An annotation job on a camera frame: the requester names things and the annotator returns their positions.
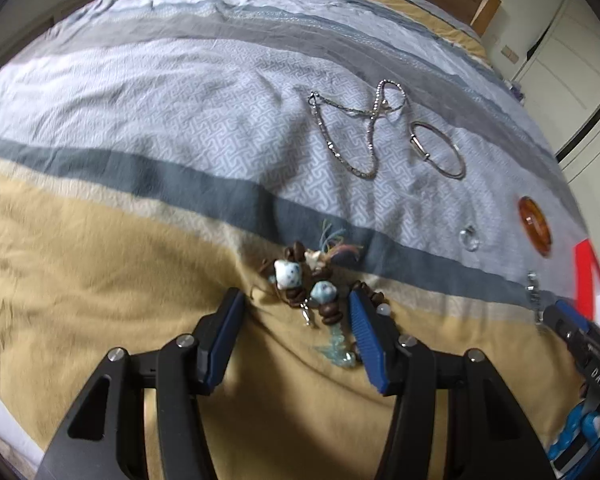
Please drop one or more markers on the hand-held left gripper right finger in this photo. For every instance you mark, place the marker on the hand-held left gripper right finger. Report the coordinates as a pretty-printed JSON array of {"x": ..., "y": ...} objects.
[{"x": 372, "y": 345}]

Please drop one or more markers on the wall switch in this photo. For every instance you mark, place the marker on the wall switch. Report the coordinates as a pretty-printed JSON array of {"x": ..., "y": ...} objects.
[{"x": 510, "y": 53}]

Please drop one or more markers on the white wardrobe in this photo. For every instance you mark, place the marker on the white wardrobe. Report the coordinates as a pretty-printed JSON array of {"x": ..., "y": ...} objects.
[{"x": 565, "y": 60}]

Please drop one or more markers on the silver bangle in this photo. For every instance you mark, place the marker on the silver bangle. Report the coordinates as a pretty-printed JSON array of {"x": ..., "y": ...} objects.
[{"x": 437, "y": 150}]

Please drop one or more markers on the red and white box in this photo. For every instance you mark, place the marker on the red and white box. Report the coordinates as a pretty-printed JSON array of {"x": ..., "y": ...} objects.
[{"x": 587, "y": 272}]

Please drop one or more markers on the striped bed blanket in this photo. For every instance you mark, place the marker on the striped bed blanket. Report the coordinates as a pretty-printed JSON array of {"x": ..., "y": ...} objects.
[{"x": 155, "y": 170}]

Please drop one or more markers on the amber round dish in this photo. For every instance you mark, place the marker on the amber round dish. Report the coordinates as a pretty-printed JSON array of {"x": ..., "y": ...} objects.
[{"x": 534, "y": 227}]

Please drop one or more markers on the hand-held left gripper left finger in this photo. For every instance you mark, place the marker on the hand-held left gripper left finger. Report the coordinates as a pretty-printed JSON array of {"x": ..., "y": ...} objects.
[{"x": 225, "y": 342}]

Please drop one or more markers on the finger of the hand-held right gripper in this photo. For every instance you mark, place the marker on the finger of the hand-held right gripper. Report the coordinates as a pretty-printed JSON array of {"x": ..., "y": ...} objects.
[{"x": 567, "y": 317}]

